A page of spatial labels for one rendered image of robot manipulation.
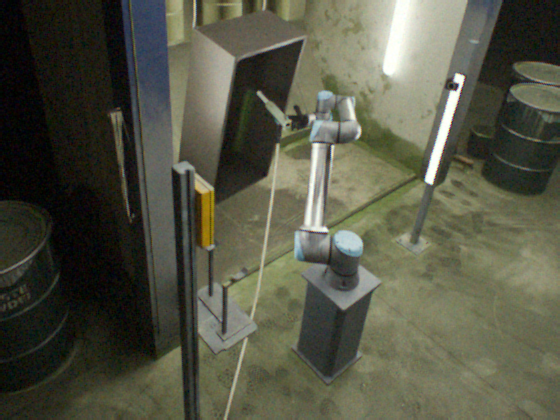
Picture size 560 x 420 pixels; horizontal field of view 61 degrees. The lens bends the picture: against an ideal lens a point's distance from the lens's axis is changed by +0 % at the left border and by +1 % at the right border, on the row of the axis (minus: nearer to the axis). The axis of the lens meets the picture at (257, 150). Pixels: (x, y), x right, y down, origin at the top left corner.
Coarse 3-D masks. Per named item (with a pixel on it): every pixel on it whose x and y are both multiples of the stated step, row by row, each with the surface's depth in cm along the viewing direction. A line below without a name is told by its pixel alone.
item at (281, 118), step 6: (264, 102) 313; (270, 102) 307; (270, 108) 302; (276, 108) 300; (276, 114) 295; (282, 114) 293; (282, 120) 287; (288, 120) 287; (276, 126) 299; (282, 126) 298; (288, 126) 287; (276, 132) 300; (276, 138) 303
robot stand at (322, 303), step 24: (312, 288) 252; (360, 288) 247; (312, 312) 259; (336, 312) 242; (360, 312) 255; (312, 336) 267; (336, 336) 252; (360, 336) 271; (312, 360) 275; (336, 360) 263
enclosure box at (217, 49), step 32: (224, 32) 265; (256, 32) 273; (288, 32) 281; (192, 64) 275; (224, 64) 255; (256, 64) 325; (288, 64) 304; (192, 96) 287; (224, 96) 265; (256, 96) 337; (288, 96) 312; (192, 128) 300; (224, 128) 279; (256, 128) 349; (192, 160) 314; (224, 160) 365; (256, 160) 363; (224, 192) 339
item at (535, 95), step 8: (520, 88) 427; (528, 88) 429; (536, 88) 429; (544, 88) 430; (520, 96) 413; (528, 96) 414; (536, 96) 415; (544, 96) 416; (552, 96) 417; (536, 104) 401; (544, 104) 401; (552, 104) 402
